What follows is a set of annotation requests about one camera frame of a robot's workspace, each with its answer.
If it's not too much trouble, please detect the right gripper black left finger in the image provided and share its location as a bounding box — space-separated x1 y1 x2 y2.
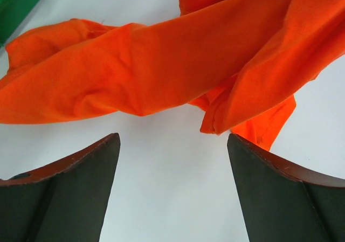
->
1 133 120 241

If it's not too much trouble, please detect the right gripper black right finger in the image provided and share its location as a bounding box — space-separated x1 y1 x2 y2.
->
227 134 344 242

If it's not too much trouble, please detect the orange t shirt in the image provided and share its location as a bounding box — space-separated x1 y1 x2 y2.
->
1 0 344 150

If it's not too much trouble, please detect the green plastic bin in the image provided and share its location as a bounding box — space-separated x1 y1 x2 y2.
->
1 0 40 46

